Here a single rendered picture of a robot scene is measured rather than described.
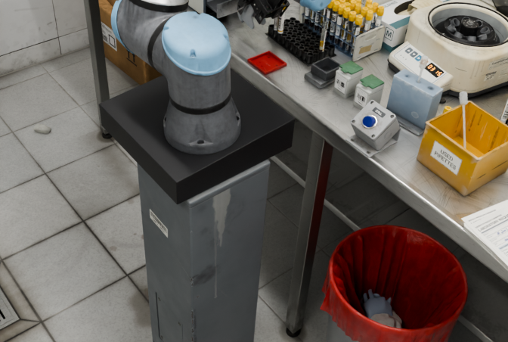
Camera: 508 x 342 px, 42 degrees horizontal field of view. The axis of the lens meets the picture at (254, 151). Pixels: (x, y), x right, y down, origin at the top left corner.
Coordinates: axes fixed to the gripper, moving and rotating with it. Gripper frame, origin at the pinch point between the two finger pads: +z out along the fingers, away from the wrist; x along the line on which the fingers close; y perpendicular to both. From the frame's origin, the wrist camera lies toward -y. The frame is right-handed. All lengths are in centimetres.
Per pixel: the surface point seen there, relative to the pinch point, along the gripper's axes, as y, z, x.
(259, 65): 14.9, -3.4, -6.0
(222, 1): -8.2, 5.5, 0.9
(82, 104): -44, 131, -2
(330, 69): 25.0, -10.6, 5.6
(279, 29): 8.1, -3.5, 4.7
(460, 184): 63, -33, -1
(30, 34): -85, 138, -5
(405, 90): 40.1, -26.9, 6.4
